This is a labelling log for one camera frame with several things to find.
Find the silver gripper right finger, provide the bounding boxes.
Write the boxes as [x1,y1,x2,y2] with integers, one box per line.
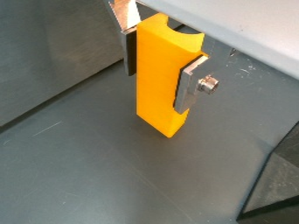
[173,36,232,114]

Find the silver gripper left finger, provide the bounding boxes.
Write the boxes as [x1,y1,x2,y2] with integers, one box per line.
[107,0,141,76]

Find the yellow arch block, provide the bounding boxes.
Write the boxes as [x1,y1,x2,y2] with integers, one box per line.
[136,13,204,138]

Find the black curved stand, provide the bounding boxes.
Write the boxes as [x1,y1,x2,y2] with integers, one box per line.
[236,122,299,224]

